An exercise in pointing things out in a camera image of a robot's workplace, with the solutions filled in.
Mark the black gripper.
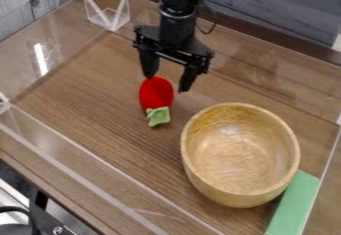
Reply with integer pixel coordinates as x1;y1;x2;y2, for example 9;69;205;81
133;8;212;93

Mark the red plush strawberry toy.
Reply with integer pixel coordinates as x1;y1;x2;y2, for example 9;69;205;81
139;77;173;127

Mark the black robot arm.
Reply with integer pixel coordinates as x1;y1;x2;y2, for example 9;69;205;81
133;0;214;92

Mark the wooden bowl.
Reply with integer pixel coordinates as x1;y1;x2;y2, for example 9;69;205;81
180;103;300;208

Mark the green foam block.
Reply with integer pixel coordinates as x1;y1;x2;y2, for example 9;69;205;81
263;171;319;235

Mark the black cable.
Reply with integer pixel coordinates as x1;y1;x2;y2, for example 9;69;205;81
193;3;218;36

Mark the clear acrylic corner bracket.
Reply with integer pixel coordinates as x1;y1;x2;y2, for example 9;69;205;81
84;0;131;32

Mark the clear acrylic enclosure wall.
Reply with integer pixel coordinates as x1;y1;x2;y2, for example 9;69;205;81
0;0;341;235

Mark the black table leg bracket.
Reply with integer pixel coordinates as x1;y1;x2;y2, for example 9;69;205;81
29;189;76;235

